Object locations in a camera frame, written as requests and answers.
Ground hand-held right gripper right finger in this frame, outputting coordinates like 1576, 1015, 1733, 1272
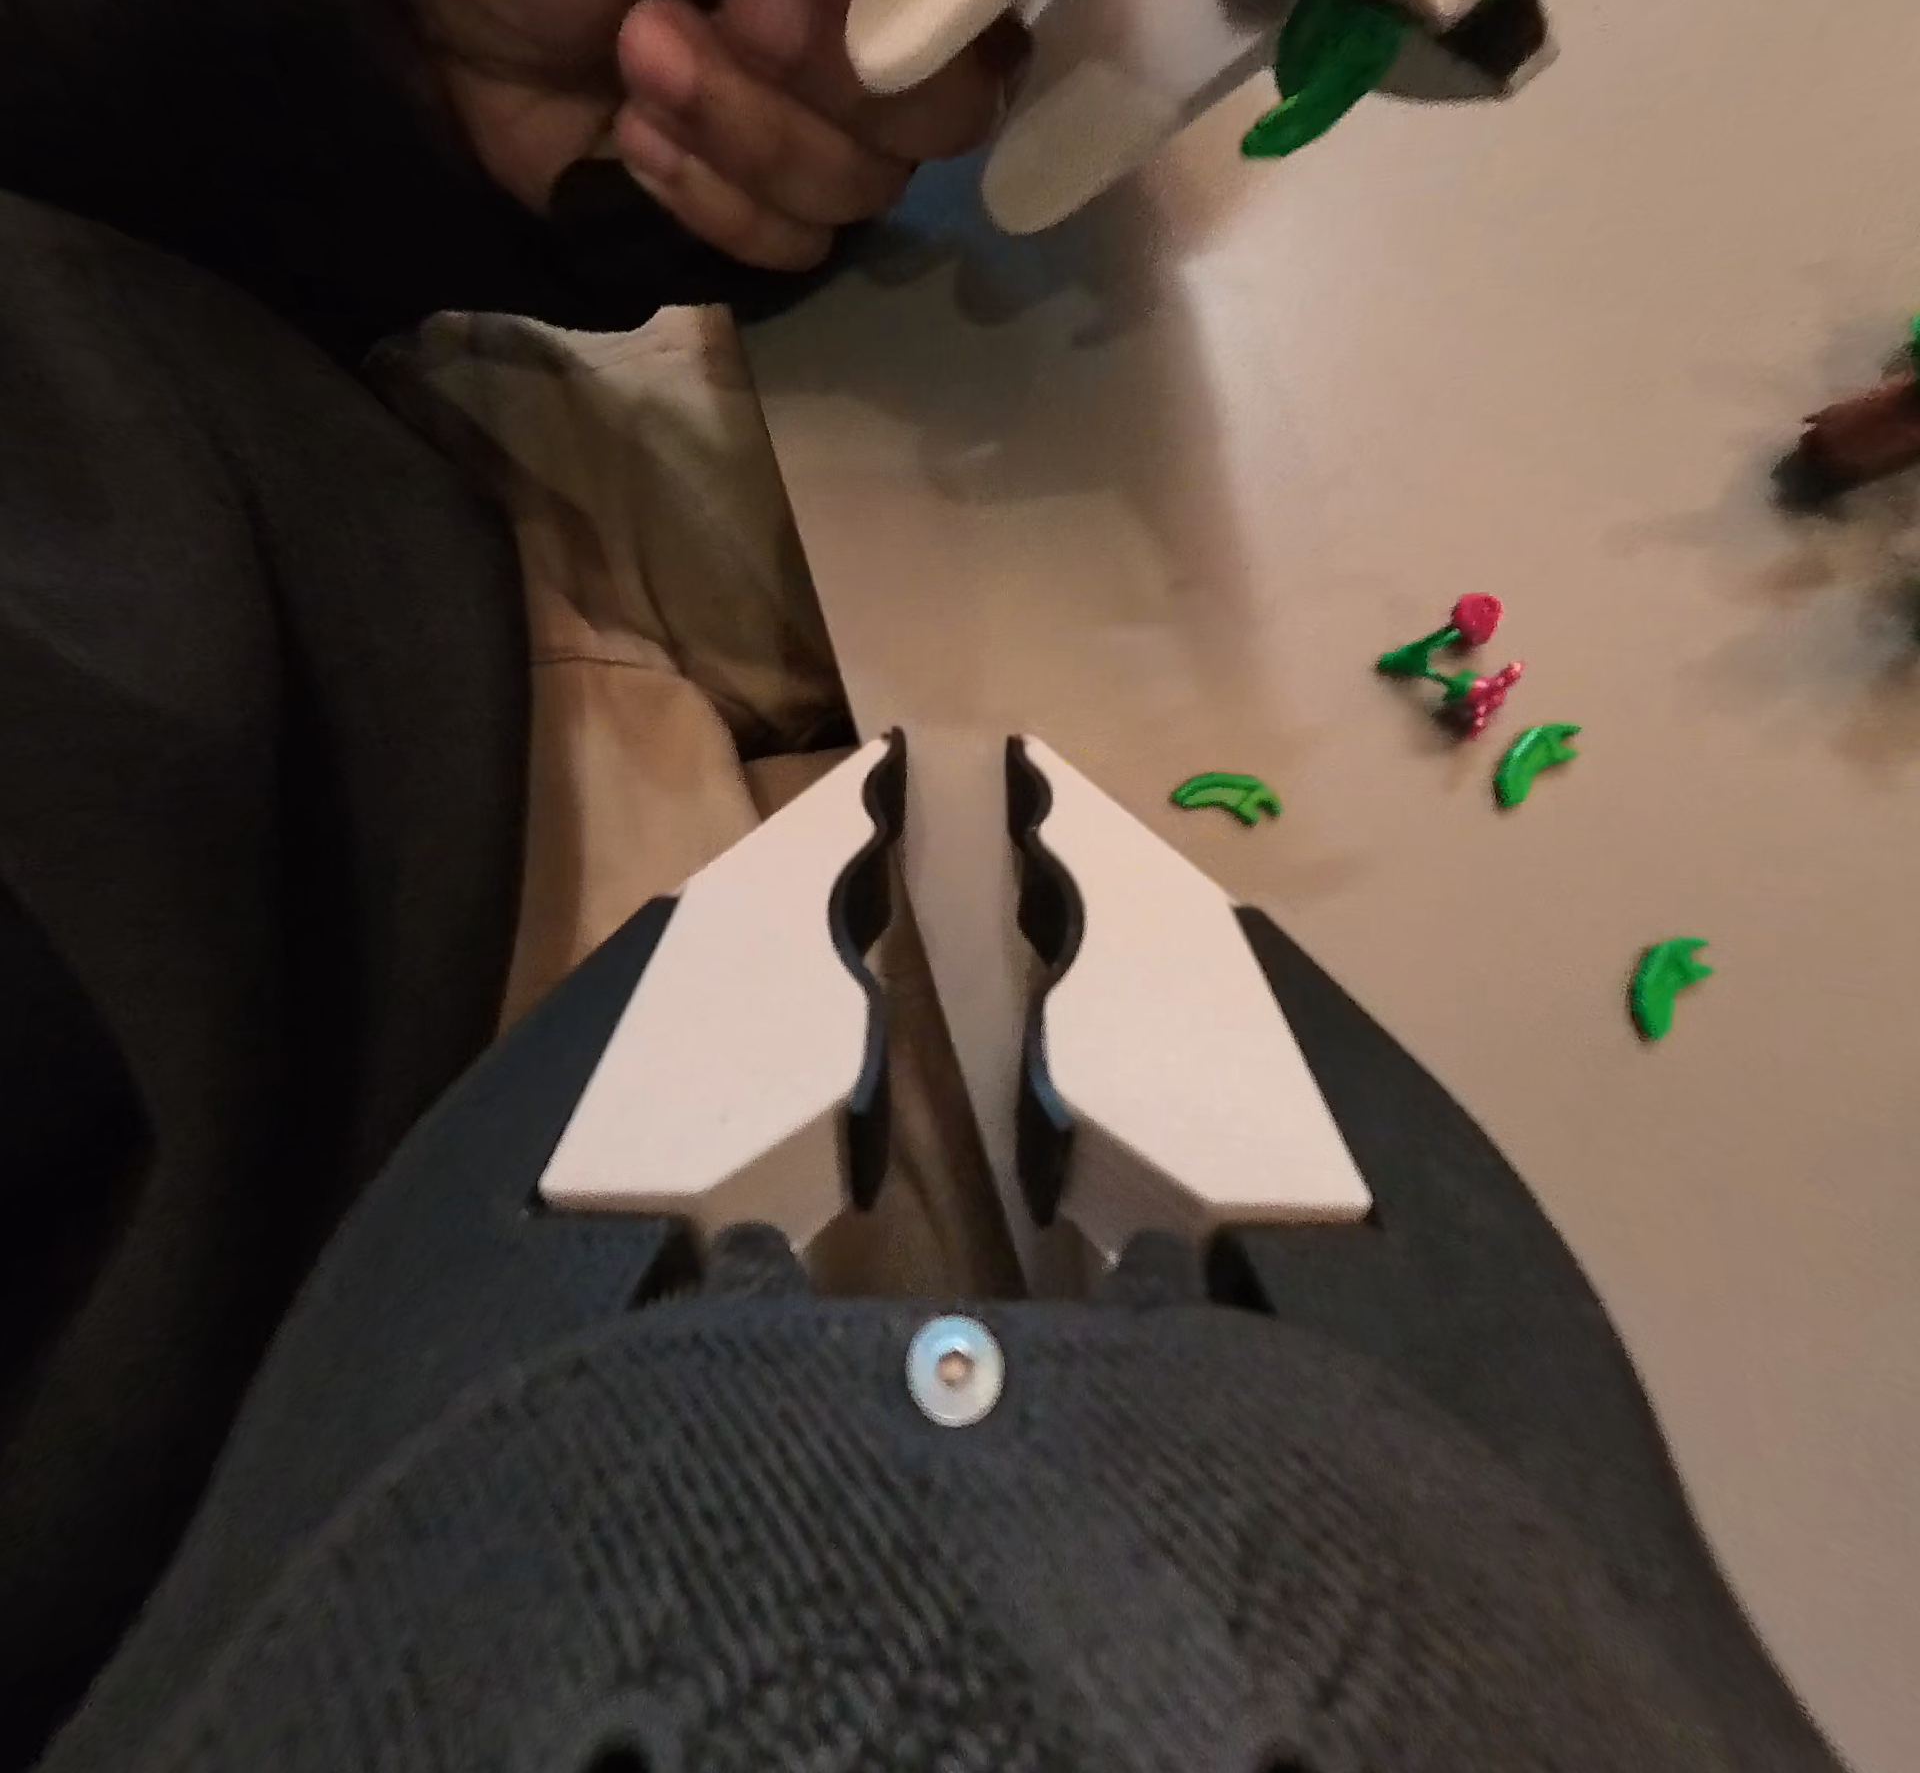
1004, 732, 1376, 1277

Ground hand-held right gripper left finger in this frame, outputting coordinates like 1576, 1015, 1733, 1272
535, 730, 913, 1263

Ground green toy plant stem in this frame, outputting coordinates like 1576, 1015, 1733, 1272
1239, 0, 1730, 164

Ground person's left forearm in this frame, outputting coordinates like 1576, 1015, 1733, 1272
0, 0, 468, 356

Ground green toy leaf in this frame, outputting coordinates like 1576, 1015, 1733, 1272
1168, 767, 1286, 830
1629, 934, 1717, 1047
1493, 719, 1587, 813

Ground red toy flower sprig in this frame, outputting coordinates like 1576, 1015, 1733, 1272
1374, 590, 1529, 741

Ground person's beige trousers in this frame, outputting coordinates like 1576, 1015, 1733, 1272
363, 301, 991, 1302

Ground toy plant with red flowers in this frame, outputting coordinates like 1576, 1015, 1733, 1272
1767, 310, 1920, 517

